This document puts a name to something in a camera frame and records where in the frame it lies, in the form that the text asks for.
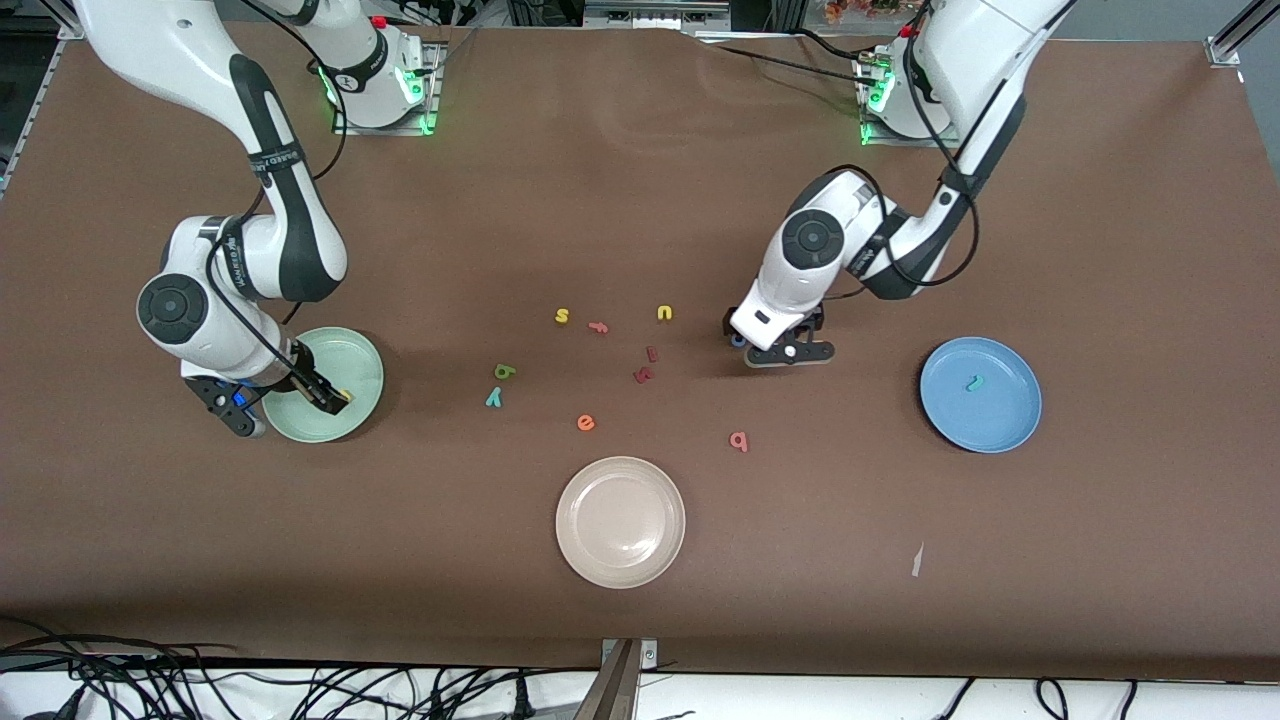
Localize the brown paper table cover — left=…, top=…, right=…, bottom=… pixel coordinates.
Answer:
left=0, top=16, right=1280, bottom=685

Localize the light green plate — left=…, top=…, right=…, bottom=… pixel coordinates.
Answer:
left=261, top=327, right=385, bottom=444

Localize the blue plate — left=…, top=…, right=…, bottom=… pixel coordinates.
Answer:
left=919, top=336, right=1043, bottom=455

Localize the beige plate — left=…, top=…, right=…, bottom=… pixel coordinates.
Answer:
left=555, top=456, right=687, bottom=590

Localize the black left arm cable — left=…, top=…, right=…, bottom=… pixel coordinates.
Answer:
left=819, top=0, right=1078, bottom=302

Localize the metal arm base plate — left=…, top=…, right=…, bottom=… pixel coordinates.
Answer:
left=332, top=40, right=443, bottom=137
left=856, top=50, right=967, bottom=150

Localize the orange flower decoration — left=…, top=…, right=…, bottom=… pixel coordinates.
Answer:
left=823, top=0, right=903, bottom=25

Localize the grey metal box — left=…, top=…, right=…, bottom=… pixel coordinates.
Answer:
left=583, top=0, right=733, bottom=32

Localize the aluminium frame profile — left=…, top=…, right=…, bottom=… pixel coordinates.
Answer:
left=0, top=12, right=103, bottom=196
left=1204, top=0, right=1280, bottom=69

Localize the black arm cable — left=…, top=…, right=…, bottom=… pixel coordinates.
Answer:
left=819, top=0, right=1078, bottom=302
left=204, top=0, right=350, bottom=402

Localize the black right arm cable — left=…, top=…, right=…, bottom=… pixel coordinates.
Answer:
left=204, top=0, right=350, bottom=402

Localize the black cable tangle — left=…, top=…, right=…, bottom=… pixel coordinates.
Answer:
left=0, top=615, right=601, bottom=720

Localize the metal clamp bracket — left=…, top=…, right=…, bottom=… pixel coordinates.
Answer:
left=575, top=637, right=660, bottom=720

